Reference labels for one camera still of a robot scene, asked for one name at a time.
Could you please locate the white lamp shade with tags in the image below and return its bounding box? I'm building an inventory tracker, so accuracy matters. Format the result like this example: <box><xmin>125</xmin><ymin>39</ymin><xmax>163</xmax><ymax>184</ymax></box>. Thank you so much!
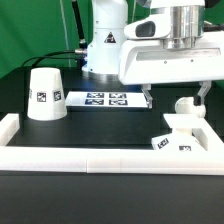
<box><xmin>27</xmin><ymin>67</ymin><xmax>67</xmax><ymax>121</ymax></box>

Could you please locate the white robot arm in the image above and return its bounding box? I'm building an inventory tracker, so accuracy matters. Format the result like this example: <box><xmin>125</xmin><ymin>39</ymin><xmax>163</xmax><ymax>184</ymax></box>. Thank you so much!
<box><xmin>83</xmin><ymin>0</ymin><xmax>224</xmax><ymax>104</ymax></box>

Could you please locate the white U-shaped frame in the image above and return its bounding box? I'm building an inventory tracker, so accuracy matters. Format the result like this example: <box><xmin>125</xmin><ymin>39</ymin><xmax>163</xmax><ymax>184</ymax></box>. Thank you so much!
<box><xmin>0</xmin><ymin>113</ymin><xmax>224</xmax><ymax>175</ymax></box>

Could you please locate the white lamp base with tags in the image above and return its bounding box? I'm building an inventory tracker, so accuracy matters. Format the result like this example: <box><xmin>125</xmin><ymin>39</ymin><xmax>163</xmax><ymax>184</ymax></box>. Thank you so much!
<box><xmin>151</xmin><ymin>114</ymin><xmax>203</xmax><ymax>152</ymax></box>

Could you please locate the white sheet with tags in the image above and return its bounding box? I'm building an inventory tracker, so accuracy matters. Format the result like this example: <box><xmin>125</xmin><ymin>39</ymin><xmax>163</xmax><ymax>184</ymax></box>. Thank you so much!
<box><xmin>66</xmin><ymin>91</ymin><xmax>147</xmax><ymax>108</ymax></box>

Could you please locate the white lamp bulb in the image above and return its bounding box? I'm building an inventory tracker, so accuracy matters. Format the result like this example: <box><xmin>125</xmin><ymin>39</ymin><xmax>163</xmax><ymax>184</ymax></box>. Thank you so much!
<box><xmin>175</xmin><ymin>97</ymin><xmax>206</xmax><ymax>118</ymax></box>

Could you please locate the black cable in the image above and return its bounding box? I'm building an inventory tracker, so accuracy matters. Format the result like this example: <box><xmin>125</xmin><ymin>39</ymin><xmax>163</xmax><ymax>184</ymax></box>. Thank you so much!
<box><xmin>21</xmin><ymin>50</ymin><xmax>88</xmax><ymax>68</ymax></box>

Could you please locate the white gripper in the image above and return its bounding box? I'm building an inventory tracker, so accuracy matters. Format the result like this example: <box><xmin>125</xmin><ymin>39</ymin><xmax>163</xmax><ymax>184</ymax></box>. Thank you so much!
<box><xmin>118</xmin><ymin>15</ymin><xmax>224</xmax><ymax>110</ymax></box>

